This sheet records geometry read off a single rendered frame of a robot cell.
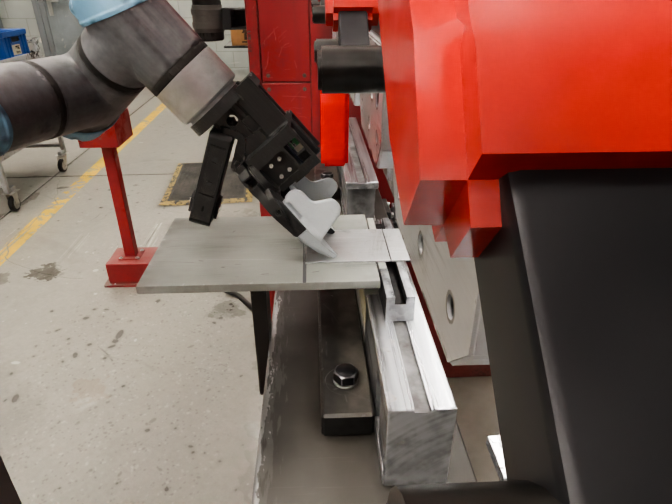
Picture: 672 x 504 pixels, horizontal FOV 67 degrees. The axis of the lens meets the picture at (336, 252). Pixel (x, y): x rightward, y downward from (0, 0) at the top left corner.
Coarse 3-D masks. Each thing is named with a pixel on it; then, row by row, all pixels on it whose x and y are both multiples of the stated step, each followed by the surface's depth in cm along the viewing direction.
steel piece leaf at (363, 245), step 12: (336, 240) 63; (348, 240) 63; (360, 240) 63; (372, 240) 63; (384, 240) 63; (312, 252) 61; (336, 252) 61; (348, 252) 61; (360, 252) 61; (372, 252) 61; (384, 252) 61
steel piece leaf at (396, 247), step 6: (384, 234) 65; (390, 234) 65; (396, 234) 65; (390, 240) 63; (396, 240) 63; (402, 240) 63; (390, 246) 62; (396, 246) 62; (402, 246) 62; (390, 252) 61; (396, 252) 61; (402, 252) 61; (396, 258) 59; (402, 258) 59; (408, 258) 59
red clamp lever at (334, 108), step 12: (324, 96) 39; (336, 96) 39; (348, 96) 39; (324, 108) 39; (336, 108) 39; (348, 108) 39; (324, 120) 40; (336, 120) 39; (348, 120) 40; (324, 132) 40; (336, 132) 40; (348, 132) 40; (324, 144) 41; (336, 144) 40; (324, 156) 41; (336, 156) 41
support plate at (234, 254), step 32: (192, 224) 68; (224, 224) 68; (256, 224) 68; (352, 224) 68; (160, 256) 60; (192, 256) 60; (224, 256) 60; (256, 256) 60; (288, 256) 60; (160, 288) 54; (192, 288) 55; (224, 288) 55; (256, 288) 55; (288, 288) 55; (320, 288) 55; (352, 288) 55
